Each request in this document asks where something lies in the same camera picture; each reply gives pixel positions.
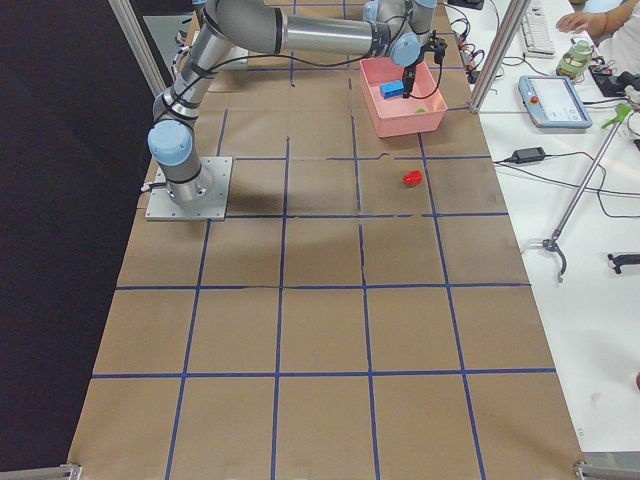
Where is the aluminium frame post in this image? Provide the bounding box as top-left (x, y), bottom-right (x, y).
top-left (468, 0), bottom-right (530, 113)

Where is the black power adapter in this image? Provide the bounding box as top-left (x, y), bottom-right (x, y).
top-left (510, 147), bottom-right (547, 164)

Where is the person hand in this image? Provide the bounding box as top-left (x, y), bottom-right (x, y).
top-left (556, 11), bottom-right (606, 36)

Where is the white keyboard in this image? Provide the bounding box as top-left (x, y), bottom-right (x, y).
top-left (520, 1), bottom-right (556, 59)

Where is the pink plastic box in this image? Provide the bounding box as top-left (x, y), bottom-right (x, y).
top-left (360, 58), bottom-right (447, 138)

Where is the teach pendant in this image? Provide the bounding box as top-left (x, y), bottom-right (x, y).
top-left (518, 76), bottom-right (592, 130)

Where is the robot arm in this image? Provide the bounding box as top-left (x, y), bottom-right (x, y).
top-left (147, 1), bottom-right (447, 208)

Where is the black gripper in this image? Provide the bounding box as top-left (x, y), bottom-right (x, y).
top-left (402, 30), bottom-right (447, 98)

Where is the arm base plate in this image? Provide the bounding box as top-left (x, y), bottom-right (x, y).
top-left (145, 157), bottom-right (233, 221)

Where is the glass jar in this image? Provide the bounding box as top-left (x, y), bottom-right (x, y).
top-left (555, 40), bottom-right (594, 81)

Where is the blue toy block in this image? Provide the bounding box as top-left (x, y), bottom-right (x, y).
top-left (379, 80), bottom-right (404, 99)

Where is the red toy block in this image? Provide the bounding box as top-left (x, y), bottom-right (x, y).
top-left (402, 170), bottom-right (423, 188)

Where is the reacher grabber tool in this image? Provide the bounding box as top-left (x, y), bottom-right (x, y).
top-left (539, 103), bottom-right (636, 284)

